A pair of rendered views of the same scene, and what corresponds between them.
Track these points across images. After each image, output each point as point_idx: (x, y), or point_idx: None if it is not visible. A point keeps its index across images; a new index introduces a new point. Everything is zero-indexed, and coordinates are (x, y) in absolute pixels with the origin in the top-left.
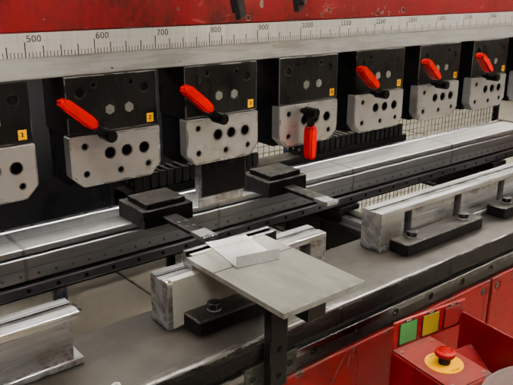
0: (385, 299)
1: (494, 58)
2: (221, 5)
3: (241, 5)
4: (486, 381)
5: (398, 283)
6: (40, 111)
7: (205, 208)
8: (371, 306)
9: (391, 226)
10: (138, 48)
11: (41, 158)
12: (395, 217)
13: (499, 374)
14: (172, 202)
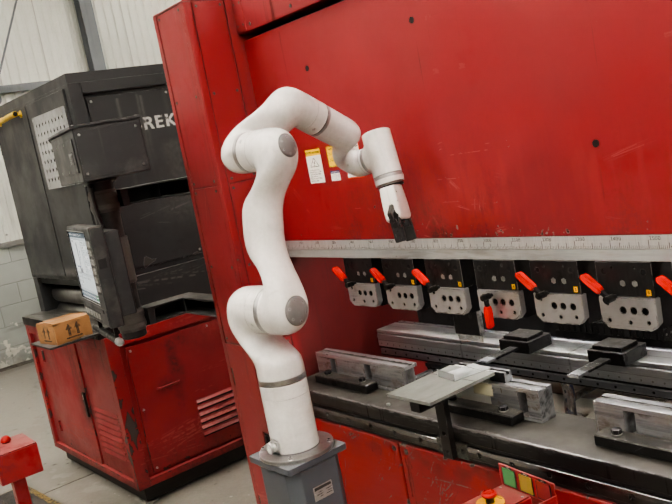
0: (533, 455)
1: None
2: (436, 228)
3: (409, 234)
4: (319, 431)
5: (543, 449)
6: None
7: (559, 354)
8: (520, 453)
9: (607, 417)
10: (404, 248)
11: None
12: (611, 410)
13: (324, 433)
14: (518, 339)
